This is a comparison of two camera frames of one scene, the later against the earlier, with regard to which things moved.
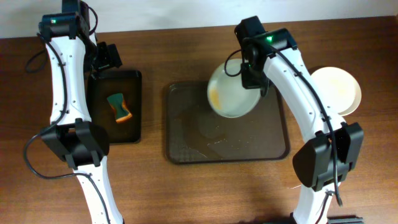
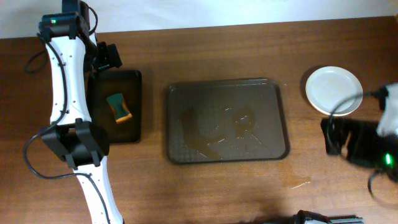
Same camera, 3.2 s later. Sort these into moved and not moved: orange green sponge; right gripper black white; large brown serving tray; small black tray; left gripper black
Moved: right gripper black white
Not moved: orange green sponge; left gripper black; small black tray; large brown serving tray
